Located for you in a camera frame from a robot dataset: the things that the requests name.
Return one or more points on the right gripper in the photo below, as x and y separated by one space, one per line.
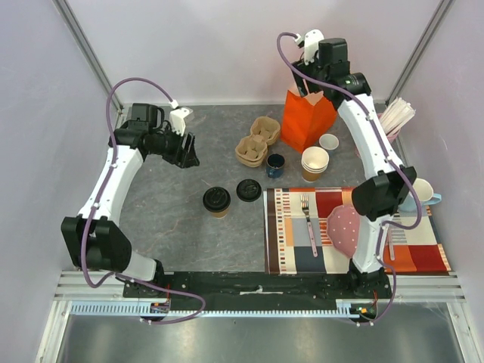
302 76

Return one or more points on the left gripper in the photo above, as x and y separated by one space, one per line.
181 156

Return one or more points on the black plastic coffee lid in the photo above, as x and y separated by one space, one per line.
216 199

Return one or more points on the orange paper bag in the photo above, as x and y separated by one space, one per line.
305 119

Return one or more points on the single brown paper cup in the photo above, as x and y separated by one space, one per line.
219 214

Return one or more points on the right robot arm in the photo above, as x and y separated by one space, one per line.
388 180

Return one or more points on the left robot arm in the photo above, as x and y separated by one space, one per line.
93 238

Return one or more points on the cardboard cup carrier stack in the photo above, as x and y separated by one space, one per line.
253 149

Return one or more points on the dark blue ceramic mug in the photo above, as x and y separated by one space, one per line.
275 166

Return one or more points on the stack of brown paper cups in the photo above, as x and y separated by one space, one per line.
314 162

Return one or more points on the bundle of white straws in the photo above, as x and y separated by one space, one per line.
395 116

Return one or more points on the patterned colourful placemat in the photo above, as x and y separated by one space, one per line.
288 250

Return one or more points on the pink dotted plate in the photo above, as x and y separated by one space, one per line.
342 229

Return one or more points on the light blue mug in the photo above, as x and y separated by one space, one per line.
425 194

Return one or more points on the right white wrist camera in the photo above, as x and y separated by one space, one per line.
310 44

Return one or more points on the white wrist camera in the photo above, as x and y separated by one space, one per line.
310 44
178 116

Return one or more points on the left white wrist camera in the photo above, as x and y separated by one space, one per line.
178 116

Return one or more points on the fork with pink handle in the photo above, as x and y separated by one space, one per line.
304 200

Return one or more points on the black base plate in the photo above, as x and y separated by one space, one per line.
259 290

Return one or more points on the grey slotted cable duct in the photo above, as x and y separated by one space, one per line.
153 310

